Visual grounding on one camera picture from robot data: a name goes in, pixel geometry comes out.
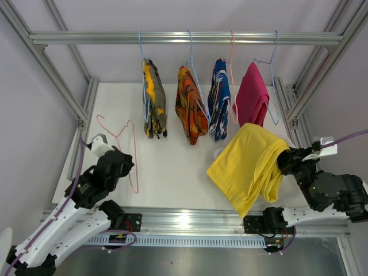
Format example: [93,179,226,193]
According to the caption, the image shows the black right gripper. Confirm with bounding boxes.
[274,143,321,209]

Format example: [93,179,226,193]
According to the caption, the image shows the light blue hanger camo trousers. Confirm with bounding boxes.
[138,31,151,123]

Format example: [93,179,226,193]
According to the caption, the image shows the grey yellow camouflage trousers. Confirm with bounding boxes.
[144,59,167,139]

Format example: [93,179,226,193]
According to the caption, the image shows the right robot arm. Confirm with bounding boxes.
[262,148,367,237]

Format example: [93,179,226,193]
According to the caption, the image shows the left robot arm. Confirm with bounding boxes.
[5,147,134,275]

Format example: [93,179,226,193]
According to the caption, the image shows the light blue hanger magenta trousers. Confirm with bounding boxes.
[252,30,280,125]

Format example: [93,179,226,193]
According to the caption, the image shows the blue white patterned trousers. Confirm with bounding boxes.
[208,59,231,141]

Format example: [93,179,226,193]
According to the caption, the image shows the orange camouflage trousers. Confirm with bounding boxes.
[175,66,209,145]

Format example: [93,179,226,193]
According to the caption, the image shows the light blue hanger orange trousers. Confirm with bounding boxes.
[184,30,210,122]

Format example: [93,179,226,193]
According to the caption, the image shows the white perforated plastic basket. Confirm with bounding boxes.
[213,135,297,202]

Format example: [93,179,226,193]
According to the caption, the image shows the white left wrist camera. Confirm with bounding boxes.
[87,133,114,158]

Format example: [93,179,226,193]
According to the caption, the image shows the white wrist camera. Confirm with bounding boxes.
[303,136,338,161]
[87,133,114,158]

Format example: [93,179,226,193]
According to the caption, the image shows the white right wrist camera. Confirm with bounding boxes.
[303,136,338,161]

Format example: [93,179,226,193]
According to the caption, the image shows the right aluminium frame posts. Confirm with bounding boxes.
[274,1,367,147]

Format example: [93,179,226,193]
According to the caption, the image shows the aluminium frame posts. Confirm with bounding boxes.
[274,1,367,147]
[0,0,98,179]

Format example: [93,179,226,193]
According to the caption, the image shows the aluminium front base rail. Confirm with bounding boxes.
[36,204,351,238]

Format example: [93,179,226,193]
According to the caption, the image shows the white slotted cable duct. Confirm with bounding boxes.
[86,234,266,248]

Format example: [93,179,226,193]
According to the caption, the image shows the pink wire hanger blue trousers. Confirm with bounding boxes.
[221,30,239,124]

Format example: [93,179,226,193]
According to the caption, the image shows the aluminium hanging rail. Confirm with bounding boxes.
[29,30,343,46]

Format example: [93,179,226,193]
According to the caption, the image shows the left aluminium frame posts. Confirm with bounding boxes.
[0,0,98,179]

